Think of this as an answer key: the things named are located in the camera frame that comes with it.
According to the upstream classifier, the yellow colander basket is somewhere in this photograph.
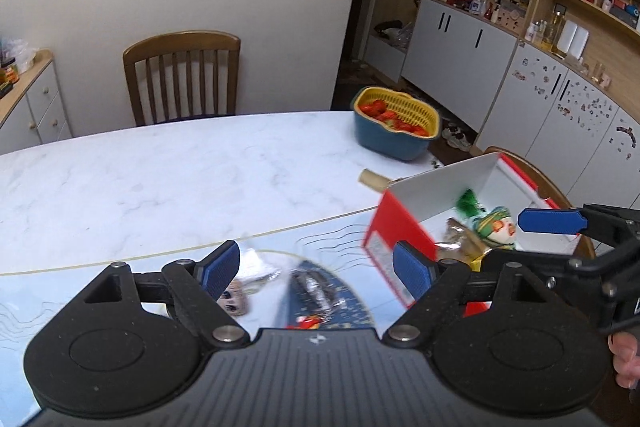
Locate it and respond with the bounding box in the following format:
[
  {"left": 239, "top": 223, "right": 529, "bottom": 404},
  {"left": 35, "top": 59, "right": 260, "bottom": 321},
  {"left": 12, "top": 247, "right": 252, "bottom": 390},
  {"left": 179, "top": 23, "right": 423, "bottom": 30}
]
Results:
[{"left": 354, "top": 87, "right": 441, "bottom": 139}]

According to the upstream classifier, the pale blue printed table mat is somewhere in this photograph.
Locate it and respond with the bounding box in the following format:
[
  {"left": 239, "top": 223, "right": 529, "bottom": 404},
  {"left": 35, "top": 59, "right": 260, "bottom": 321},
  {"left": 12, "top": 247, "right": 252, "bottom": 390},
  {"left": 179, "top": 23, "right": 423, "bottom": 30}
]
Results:
[{"left": 0, "top": 206, "right": 416, "bottom": 358}]

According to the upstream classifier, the white green plush toy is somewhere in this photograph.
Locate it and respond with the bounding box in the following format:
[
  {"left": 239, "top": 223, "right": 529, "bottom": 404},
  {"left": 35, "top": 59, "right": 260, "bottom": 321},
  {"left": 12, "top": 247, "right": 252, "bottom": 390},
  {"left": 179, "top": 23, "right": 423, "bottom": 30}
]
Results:
[{"left": 472, "top": 206, "right": 519, "bottom": 251}]

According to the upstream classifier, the red shoebox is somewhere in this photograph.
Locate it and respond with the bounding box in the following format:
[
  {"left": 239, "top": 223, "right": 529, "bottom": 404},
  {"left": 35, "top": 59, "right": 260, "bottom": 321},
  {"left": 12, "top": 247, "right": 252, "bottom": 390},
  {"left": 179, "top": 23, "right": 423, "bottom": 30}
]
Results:
[{"left": 361, "top": 152, "right": 588, "bottom": 319}]

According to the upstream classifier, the dark glass jar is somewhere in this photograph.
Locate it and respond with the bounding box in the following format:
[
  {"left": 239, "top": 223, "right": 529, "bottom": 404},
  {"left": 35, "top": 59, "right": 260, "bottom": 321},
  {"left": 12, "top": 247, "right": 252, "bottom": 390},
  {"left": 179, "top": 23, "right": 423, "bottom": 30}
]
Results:
[{"left": 0, "top": 57, "right": 21, "bottom": 86}]

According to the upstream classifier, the pile of strawberries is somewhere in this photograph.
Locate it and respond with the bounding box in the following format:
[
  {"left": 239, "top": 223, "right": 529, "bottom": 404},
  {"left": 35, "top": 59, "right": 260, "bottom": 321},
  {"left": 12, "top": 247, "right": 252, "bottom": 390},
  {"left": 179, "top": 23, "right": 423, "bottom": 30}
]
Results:
[{"left": 361, "top": 99, "right": 431, "bottom": 138}]

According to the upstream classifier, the yellow oil bottle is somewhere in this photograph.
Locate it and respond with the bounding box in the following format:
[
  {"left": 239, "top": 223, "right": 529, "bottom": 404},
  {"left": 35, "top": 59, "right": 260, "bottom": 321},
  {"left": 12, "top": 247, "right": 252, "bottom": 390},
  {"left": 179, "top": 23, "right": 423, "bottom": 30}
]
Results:
[{"left": 542, "top": 4, "right": 569, "bottom": 53}]

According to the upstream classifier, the pile of shoes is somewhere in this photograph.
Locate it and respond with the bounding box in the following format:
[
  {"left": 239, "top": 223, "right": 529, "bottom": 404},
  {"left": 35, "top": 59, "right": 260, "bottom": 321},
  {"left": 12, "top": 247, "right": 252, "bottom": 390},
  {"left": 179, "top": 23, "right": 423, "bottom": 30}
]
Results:
[{"left": 441, "top": 121, "right": 474, "bottom": 153}]

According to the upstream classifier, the white and wood wall cabinet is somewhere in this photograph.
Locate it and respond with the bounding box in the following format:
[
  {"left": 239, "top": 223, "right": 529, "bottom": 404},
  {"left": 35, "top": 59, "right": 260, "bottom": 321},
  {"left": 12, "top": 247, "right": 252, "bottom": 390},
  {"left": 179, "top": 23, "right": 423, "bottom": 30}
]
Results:
[{"left": 362, "top": 0, "right": 640, "bottom": 220}]

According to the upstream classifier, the beige rolled paper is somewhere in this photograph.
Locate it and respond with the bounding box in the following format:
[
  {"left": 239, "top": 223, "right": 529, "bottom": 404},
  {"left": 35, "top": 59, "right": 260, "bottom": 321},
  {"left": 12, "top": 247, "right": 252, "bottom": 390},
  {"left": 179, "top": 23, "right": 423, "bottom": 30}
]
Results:
[{"left": 359, "top": 169, "right": 397, "bottom": 190}]

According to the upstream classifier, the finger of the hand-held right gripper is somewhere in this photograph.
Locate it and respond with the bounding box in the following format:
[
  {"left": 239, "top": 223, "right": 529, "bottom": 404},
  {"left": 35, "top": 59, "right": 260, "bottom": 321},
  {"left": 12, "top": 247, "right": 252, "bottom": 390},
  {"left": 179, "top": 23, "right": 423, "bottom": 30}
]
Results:
[
  {"left": 517, "top": 208, "right": 589, "bottom": 237},
  {"left": 480, "top": 248, "right": 572, "bottom": 284}
]

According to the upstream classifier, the dark foil packet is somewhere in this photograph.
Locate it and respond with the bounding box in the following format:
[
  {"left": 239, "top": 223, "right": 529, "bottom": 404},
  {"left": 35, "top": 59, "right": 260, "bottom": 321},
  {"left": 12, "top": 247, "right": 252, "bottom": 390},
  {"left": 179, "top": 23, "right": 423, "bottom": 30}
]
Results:
[{"left": 290, "top": 268, "right": 347, "bottom": 314}]

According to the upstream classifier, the white sideboard wooden top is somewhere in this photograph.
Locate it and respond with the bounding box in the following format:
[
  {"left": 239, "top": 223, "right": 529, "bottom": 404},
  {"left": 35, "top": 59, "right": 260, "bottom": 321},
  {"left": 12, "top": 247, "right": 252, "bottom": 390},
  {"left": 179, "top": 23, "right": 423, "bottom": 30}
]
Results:
[{"left": 0, "top": 49, "right": 74, "bottom": 156}]

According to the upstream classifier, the white crumpled plastic bag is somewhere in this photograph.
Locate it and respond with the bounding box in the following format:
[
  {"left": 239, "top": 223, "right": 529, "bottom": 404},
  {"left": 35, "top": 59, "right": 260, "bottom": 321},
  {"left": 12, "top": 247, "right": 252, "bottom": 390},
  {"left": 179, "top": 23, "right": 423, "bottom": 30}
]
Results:
[{"left": 7, "top": 39, "right": 39, "bottom": 73}]

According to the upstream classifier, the person's right hand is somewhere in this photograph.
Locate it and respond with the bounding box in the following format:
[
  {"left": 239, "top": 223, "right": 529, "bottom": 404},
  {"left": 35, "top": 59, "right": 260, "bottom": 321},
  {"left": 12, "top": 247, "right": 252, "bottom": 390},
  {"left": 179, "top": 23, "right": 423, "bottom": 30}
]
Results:
[{"left": 607, "top": 332, "right": 640, "bottom": 391}]

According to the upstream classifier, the brown wooden chair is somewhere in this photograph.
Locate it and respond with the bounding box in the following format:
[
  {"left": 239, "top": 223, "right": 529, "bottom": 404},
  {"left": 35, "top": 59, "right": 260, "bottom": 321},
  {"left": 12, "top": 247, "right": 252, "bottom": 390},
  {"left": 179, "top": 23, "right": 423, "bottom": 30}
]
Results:
[
  {"left": 123, "top": 31, "right": 241, "bottom": 127},
  {"left": 482, "top": 147, "right": 597, "bottom": 258}
]

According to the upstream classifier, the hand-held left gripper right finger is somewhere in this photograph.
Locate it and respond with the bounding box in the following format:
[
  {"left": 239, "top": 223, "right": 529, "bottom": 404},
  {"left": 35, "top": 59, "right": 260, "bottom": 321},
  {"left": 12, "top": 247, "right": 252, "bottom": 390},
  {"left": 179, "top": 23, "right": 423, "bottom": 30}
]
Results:
[{"left": 381, "top": 242, "right": 578, "bottom": 351}]

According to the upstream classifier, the clear plastic bag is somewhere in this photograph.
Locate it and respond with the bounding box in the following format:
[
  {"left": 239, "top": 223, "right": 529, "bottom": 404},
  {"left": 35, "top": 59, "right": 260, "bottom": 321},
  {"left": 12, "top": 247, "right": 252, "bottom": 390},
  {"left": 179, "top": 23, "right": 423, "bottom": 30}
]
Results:
[{"left": 235, "top": 237, "right": 281, "bottom": 281}]

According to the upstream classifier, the green tassel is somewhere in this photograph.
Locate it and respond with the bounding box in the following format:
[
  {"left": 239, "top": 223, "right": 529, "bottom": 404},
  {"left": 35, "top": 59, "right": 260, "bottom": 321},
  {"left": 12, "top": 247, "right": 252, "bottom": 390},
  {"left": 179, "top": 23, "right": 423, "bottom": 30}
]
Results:
[{"left": 454, "top": 188, "right": 485, "bottom": 217}]

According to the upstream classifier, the white rectangular container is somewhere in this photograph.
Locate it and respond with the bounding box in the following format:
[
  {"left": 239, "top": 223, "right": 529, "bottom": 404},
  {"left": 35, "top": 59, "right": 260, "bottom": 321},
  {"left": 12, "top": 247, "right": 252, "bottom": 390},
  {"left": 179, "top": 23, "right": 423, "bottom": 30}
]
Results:
[{"left": 557, "top": 21, "right": 590, "bottom": 60}]

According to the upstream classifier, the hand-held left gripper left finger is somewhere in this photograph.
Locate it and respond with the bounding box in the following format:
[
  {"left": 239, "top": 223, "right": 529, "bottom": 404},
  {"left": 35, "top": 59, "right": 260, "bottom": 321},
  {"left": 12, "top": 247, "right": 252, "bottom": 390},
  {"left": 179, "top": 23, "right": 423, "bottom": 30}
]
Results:
[{"left": 62, "top": 241, "right": 251, "bottom": 350}]

